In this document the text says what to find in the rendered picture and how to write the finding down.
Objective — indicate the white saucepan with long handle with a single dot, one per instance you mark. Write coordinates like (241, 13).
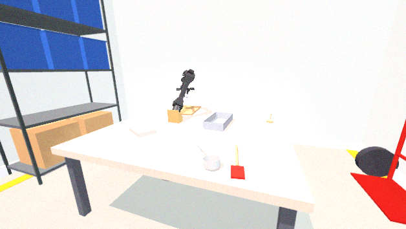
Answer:
(210, 161)

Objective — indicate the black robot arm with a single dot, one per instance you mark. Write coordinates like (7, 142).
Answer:
(188, 77)

